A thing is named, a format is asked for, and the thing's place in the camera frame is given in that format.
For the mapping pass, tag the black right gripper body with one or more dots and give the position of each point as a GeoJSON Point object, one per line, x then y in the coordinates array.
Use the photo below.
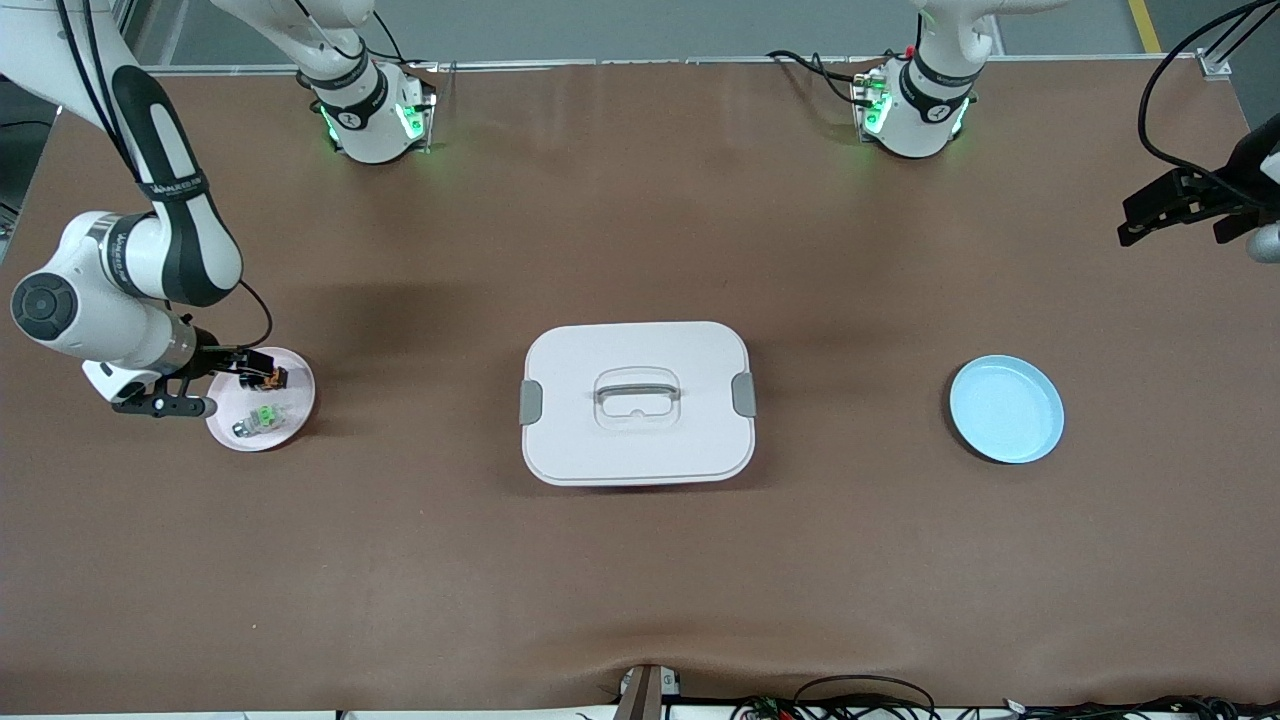
{"type": "Point", "coordinates": [212, 357]}

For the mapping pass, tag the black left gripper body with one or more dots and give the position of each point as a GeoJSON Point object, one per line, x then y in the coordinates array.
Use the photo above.
{"type": "Point", "coordinates": [1222, 188]}

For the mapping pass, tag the orange and black switch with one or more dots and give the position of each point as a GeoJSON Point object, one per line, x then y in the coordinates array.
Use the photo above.
{"type": "Point", "coordinates": [276, 380]}

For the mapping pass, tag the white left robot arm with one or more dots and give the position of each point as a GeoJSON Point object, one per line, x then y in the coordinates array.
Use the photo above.
{"type": "Point", "coordinates": [915, 120]}

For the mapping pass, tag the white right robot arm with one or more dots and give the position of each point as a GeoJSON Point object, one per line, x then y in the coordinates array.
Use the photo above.
{"type": "Point", "coordinates": [185, 230]}

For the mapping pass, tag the white lidded storage box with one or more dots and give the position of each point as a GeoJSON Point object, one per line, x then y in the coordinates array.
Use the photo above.
{"type": "Point", "coordinates": [640, 450]}

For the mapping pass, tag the pink round plate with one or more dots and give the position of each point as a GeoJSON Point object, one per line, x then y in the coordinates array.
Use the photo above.
{"type": "Point", "coordinates": [295, 415]}

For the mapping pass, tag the light blue round plate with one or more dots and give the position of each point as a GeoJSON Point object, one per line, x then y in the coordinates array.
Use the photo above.
{"type": "Point", "coordinates": [1005, 410]}

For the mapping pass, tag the brown table mat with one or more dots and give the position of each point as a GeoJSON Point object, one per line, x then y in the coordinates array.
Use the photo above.
{"type": "Point", "coordinates": [640, 580]}

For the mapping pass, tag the green and grey switch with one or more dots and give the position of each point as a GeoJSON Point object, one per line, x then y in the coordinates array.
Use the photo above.
{"type": "Point", "coordinates": [263, 419]}

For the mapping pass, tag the aluminium frame post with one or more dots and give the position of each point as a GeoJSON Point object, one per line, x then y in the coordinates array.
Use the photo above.
{"type": "Point", "coordinates": [1225, 50]}

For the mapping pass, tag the brown camera mount bracket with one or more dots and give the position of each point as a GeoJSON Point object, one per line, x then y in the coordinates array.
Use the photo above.
{"type": "Point", "coordinates": [645, 692]}

